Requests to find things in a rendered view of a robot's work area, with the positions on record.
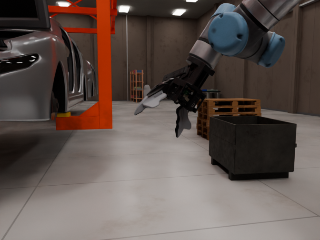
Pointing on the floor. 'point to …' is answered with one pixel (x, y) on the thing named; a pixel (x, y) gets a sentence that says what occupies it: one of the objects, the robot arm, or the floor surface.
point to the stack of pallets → (224, 111)
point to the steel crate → (253, 146)
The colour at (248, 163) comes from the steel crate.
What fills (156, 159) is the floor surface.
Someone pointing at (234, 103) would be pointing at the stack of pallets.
